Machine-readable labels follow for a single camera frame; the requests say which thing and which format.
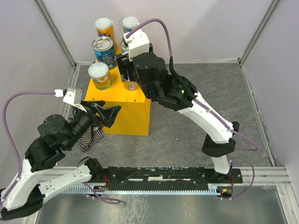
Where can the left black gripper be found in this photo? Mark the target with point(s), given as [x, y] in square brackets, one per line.
[109, 114]

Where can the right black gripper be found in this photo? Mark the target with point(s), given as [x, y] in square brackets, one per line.
[125, 64]

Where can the orange can white lid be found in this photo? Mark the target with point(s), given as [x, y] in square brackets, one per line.
[131, 85]

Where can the silver top tin can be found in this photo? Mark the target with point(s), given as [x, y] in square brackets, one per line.
[124, 47]

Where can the yellow shelf cabinet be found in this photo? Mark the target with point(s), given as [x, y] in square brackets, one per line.
[134, 116]

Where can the green label can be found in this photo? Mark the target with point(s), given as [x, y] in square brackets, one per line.
[100, 75]

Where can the teal blue pull-tab can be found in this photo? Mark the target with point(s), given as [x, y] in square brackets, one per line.
[104, 50]

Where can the blue orange can with spoon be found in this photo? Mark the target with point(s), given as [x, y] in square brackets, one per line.
[129, 23]

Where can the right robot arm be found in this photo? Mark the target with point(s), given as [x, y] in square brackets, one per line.
[161, 83]

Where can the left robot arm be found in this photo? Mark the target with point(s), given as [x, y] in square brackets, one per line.
[57, 135]

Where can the striped black white cloth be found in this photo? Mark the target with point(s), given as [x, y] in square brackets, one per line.
[90, 138]

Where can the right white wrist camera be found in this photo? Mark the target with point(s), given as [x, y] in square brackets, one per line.
[138, 43]

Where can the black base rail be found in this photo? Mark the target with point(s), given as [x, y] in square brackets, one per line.
[160, 178]

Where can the light blue cable duct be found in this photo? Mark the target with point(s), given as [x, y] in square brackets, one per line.
[211, 191]

